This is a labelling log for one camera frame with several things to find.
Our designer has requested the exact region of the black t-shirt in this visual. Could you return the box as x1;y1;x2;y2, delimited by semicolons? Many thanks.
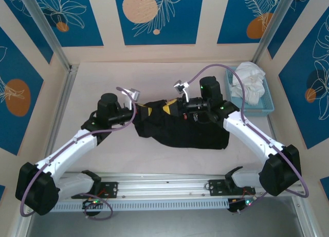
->
133;99;230;151

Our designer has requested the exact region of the light blue plastic basket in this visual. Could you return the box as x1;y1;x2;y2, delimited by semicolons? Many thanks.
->
225;66;275;117

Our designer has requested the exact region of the white crumpled cloth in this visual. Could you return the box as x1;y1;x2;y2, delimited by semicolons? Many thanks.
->
230;61;267;106

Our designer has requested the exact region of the small circuit board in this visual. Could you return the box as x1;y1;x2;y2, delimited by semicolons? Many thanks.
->
228;197;258;213
82;198;107;209

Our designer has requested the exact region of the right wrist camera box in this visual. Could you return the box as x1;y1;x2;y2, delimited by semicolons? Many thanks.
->
173;79;191;103

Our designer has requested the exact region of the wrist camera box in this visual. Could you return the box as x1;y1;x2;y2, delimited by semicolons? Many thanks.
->
122;87;142;111
173;79;191;103

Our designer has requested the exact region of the purple cable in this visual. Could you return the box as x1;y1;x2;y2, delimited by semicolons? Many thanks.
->
187;64;309;214
20;86;137;221

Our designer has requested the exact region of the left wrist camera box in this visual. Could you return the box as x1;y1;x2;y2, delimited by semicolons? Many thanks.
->
122;87;142;111

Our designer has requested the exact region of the wide aluminium mounting rail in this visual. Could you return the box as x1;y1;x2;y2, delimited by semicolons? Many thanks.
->
58;172;308;202

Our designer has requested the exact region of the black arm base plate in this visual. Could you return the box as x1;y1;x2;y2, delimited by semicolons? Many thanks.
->
208;179;257;196
94;181;119;199

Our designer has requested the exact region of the aluminium frame post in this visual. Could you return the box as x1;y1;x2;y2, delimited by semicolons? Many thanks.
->
19;0;72;70
251;0;300;65

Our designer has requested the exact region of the grey slotted cable duct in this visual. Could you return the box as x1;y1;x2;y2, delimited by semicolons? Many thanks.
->
51;198;230;212

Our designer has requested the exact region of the aluminium frame leg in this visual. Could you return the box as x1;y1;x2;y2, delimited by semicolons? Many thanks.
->
291;195;318;237
10;215;34;237

